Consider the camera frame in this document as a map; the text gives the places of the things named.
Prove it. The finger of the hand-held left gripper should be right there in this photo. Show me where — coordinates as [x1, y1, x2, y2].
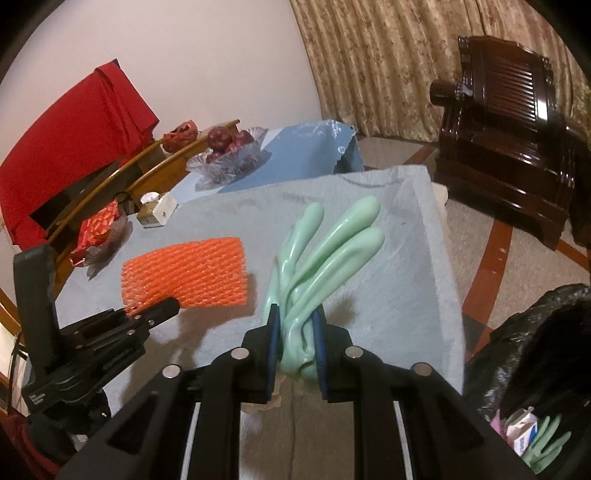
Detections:
[117, 296, 182, 333]

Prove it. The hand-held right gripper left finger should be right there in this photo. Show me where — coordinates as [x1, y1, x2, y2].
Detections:
[55, 305, 282, 480]

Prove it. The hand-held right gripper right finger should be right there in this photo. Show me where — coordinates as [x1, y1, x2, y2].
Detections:
[311, 308, 541, 480]

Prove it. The orange foam net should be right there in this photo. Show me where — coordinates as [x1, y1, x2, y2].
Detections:
[121, 237, 247, 318]

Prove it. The green rubber glove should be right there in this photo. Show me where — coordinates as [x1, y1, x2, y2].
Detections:
[522, 414, 573, 474]
[262, 196, 386, 381]

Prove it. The blue and white box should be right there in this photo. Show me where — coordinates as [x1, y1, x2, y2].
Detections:
[505, 407, 541, 457]

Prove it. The red patterned snack packet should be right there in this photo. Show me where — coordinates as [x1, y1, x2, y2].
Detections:
[69, 199, 120, 268]

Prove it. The tissue box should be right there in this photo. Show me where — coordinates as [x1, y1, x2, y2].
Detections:
[137, 191, 178, 229]

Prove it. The grey tablecloth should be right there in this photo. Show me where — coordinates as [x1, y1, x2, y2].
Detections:
[18, 165, 465, 480]

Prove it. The glass fruit bowl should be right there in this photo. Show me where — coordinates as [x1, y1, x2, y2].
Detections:
[186, 127, 270, 188]

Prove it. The red cloth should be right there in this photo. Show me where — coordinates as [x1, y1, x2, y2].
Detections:
[0, 58, 160, 247]

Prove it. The red carrier bag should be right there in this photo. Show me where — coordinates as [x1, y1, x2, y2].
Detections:
[161, 119, 200, 153]

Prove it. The blue tablecloth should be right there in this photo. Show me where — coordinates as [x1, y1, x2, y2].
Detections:
[173, 119, 365, 204]

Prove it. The dark wooden armchair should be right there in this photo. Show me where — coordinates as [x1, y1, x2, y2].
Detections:
[429, 34, 575, 252]

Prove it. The patterned beige curtain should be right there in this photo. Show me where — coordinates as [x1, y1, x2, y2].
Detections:
[288, 0, 591, 144]

